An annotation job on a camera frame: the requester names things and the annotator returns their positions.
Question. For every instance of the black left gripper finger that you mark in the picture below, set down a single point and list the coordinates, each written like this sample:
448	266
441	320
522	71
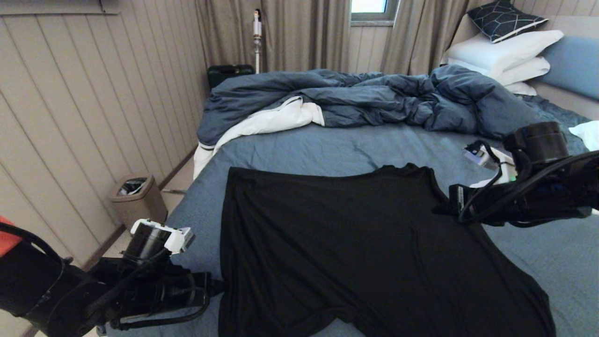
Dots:
217	284
216	292

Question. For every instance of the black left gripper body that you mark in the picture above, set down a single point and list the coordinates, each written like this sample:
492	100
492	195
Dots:
159	292

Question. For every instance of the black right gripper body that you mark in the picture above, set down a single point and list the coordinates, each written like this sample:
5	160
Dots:
529	201

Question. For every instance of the black moon print T-shirt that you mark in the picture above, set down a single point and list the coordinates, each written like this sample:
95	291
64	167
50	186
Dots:
365	262

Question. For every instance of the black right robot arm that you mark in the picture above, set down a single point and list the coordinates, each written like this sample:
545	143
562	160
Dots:
538	140

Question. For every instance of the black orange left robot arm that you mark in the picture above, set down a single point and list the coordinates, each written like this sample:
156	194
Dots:
47	285

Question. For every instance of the brown trash bin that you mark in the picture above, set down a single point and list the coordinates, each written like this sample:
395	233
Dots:
140	206

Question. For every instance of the white cloth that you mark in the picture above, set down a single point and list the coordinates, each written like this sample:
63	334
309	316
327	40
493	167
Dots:
590	135

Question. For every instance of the grey metal floor piece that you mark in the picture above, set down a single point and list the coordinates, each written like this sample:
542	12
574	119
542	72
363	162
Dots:
173	191

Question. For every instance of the black bin liner bag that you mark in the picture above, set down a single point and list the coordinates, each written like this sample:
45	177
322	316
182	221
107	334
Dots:
131	186

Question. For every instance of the white pillow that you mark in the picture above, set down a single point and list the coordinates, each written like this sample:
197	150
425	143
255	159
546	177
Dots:
501	50
520	89
525	71

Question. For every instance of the blue headboard cushion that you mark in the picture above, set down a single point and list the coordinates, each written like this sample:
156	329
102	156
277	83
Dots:
576	64

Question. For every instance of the white sheet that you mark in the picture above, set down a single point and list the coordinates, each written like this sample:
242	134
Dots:
271	120

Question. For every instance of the blue bed sheet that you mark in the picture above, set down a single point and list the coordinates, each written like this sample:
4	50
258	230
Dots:
327	150

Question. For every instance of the dark patterned pillow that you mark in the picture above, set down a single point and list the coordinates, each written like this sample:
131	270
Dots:
501	19

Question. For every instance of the crumpled blue duvet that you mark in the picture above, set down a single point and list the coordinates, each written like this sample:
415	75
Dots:
374	97

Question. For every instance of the beige curtain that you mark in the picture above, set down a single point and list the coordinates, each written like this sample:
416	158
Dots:
299	36
416	36

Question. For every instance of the black hard case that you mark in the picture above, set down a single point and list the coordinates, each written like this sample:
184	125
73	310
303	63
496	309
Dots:
224	74

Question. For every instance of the white stick vacuum cleaner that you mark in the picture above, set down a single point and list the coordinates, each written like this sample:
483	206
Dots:
257	46

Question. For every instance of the grey framed window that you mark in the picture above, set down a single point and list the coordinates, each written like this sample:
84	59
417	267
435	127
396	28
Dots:
369	6

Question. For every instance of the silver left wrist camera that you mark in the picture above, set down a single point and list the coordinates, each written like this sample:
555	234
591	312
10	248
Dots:
188	236

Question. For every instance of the beige upholstered bed frame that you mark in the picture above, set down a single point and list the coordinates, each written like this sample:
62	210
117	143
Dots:
572	107

